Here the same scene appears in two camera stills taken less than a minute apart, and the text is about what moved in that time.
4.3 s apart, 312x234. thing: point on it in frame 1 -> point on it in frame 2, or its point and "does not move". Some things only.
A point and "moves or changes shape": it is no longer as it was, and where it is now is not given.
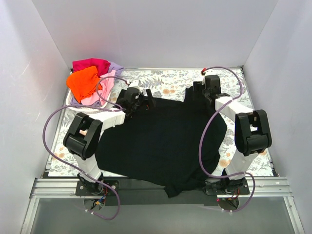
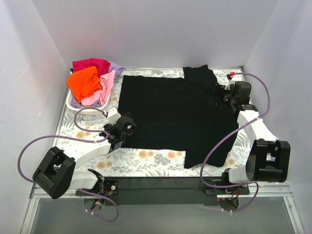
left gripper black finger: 150,102 -> 130,127
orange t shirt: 84,82 does not move
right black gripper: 199,88 -> 220,92
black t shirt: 164,144 moves or changes shape
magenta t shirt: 102,66 does not move
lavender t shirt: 117,68 does not move
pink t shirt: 107,82 does not move
